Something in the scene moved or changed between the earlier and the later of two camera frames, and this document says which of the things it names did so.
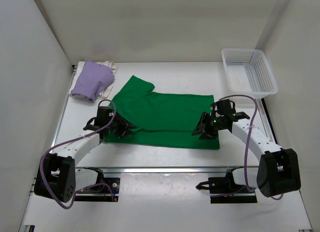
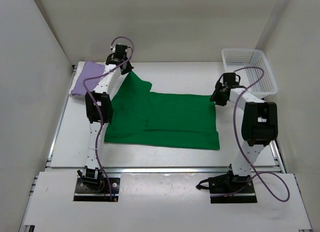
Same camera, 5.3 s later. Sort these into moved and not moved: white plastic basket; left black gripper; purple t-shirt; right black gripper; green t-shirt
Moved: left black gripper; right black gripper
Not moved: green t-shirt; white plastic basket; purple t-shirt
